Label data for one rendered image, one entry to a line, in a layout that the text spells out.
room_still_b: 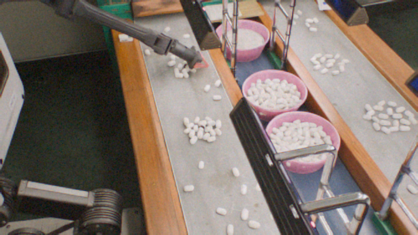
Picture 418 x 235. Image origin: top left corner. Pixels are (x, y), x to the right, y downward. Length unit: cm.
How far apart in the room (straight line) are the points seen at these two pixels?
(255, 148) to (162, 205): 42
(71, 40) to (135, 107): 157
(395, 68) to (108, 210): 133
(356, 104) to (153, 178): 88
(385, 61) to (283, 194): 118
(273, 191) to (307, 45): 122
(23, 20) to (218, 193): 209
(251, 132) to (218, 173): 40
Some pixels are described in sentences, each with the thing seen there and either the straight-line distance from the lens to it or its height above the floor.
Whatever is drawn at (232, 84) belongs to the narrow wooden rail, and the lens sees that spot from 179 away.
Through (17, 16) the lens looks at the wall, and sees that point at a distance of 313.
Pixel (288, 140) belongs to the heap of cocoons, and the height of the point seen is 74.
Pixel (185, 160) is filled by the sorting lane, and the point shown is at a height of 74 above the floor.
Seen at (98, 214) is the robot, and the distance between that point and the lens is 136.
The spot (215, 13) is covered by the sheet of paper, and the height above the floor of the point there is 78.
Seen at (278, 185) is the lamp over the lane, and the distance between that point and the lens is 100.
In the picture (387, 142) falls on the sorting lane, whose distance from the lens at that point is 170.
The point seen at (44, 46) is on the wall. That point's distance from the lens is 324.
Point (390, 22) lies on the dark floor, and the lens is 395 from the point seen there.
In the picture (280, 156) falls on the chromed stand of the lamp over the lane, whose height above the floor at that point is 112.
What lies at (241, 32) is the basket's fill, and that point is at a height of 73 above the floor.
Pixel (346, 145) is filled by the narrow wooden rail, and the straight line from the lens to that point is 161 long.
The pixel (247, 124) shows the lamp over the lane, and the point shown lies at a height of 110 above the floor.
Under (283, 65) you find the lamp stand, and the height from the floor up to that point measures 74.
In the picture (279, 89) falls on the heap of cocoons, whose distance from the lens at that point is 182.
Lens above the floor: 188
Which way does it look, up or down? 43 degrees down
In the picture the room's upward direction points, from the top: straight up
